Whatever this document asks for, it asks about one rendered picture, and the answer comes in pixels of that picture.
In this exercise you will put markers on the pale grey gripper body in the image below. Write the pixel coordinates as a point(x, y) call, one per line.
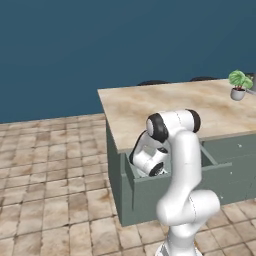
point(163, 171)

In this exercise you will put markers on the grey-green open drawer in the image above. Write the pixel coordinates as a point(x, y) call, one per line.
point(146, 196)

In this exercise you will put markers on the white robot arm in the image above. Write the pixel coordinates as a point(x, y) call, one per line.
point(182, 156)

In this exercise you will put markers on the grey-green kitchen island cabinet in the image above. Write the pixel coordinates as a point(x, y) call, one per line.
point(112, 146)

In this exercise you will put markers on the green plant in white pot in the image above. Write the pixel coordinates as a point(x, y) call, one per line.
point(238, 85)

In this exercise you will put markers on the grey-green drawer front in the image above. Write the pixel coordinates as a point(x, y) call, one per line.
point(240, 180)
point(230, 148)

